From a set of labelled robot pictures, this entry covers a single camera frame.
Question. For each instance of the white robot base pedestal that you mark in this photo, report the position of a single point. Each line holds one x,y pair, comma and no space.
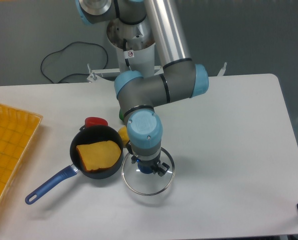
134,45

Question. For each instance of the black pot blue handle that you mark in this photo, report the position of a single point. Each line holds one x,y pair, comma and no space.
89,135

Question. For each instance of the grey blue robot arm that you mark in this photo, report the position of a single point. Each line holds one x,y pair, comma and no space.
179,78

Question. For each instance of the white left base bracket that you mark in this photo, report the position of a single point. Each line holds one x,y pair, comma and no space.
102,74

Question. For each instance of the white right table bracket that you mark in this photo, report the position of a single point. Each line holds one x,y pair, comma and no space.
222,70

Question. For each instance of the red bell pepper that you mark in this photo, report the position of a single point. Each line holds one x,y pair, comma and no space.
95,121

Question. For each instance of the yellow bell pepper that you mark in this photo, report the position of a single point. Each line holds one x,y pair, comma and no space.
124,135

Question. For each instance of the glass lid blue knob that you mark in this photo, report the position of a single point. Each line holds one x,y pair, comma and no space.
142,181

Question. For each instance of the green bell pepper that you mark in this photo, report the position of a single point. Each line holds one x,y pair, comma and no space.
121,116

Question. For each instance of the yellow toast slice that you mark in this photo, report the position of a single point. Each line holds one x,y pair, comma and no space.
99,155

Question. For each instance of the yellow plastic basket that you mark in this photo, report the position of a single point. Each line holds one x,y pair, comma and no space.
17,129

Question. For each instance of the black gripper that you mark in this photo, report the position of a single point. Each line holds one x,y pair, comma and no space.
148,157

